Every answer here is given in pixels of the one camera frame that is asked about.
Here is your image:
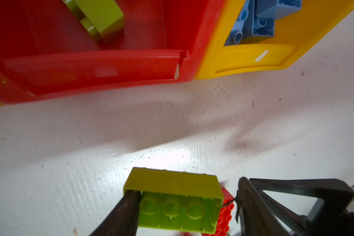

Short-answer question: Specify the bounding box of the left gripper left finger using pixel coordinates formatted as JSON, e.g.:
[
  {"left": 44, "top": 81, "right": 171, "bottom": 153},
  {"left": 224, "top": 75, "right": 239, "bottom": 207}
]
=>
[{"left": 90, "top": 190, "right": 141, "bottom": 236}]

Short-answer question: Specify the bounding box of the right yellow plastic bin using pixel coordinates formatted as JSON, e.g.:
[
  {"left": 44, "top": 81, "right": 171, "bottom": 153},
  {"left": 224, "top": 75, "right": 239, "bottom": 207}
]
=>
[{"left": 195, "top": 1, "right": 354, "bottom": 79}]

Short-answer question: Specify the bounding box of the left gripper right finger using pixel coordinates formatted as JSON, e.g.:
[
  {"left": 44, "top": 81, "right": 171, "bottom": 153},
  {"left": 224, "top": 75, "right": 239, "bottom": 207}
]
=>
[{"left": 235, "top": 177, "right": 354, "bottom": 236}]

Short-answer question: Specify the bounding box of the green lego brick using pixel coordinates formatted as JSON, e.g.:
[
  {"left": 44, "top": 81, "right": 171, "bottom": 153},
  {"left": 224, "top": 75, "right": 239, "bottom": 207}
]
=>
[
  {"left": 63, "top": 0, "right": 125, "bottom": 44},
  {"left": 124, "top": 167, "right": 224, "bottom": 234}
]

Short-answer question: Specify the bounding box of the red lego brick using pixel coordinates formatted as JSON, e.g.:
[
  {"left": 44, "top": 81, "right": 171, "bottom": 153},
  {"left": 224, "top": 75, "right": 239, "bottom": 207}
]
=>
[{"left": 201, "top": 188, "right": 235, "bottom": 236}]

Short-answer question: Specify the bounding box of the blue lego brick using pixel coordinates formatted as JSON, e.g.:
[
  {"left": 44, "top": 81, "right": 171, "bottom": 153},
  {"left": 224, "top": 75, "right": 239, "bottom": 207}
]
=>
[
  {"left": 224, "top": 1, "right": 275, "bottom": 46},
  {"left": 255, "top": 0, "right": 302, "bottom": 20}
]

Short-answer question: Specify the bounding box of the red plastic bin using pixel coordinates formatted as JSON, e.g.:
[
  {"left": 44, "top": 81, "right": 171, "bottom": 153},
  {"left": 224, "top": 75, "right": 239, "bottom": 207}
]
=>
[{"left": 0, "top": 1, "right": 225, "bottom": 104}]

